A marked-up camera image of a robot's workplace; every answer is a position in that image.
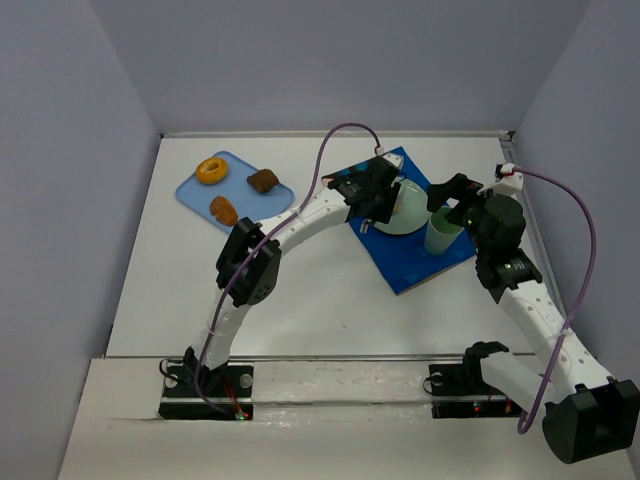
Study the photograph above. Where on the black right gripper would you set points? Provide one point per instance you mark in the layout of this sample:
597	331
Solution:
454	195

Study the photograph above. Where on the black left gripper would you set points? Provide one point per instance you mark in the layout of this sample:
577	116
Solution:
379	195

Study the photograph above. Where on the orange sugared bread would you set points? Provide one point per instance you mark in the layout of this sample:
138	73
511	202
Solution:
223	211

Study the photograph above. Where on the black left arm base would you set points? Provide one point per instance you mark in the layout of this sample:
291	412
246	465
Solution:
228	397

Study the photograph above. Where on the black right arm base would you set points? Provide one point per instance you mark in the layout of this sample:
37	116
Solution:
455	396

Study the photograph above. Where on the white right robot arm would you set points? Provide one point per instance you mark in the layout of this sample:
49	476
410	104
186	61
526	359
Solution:
584	410

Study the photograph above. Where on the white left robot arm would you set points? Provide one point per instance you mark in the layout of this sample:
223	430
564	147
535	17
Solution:
249	264

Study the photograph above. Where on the light green cup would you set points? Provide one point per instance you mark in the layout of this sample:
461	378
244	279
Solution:
440	233

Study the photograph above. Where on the light green floral plate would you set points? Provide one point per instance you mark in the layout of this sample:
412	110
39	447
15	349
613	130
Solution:
410	211

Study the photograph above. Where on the blue cartoon placemat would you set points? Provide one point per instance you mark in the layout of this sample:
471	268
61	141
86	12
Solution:
402	260

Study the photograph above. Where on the brown chocolate croissant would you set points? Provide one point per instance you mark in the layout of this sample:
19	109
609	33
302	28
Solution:
263	181

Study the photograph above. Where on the orange glazed donut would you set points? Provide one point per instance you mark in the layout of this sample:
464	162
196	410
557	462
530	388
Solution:
212	170

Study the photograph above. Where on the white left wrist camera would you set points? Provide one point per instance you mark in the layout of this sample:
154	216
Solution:
396	160

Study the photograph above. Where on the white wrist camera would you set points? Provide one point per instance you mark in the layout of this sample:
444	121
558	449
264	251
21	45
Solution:
508	181
396	160

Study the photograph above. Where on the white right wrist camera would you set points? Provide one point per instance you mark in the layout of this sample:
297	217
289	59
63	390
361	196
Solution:
508	181

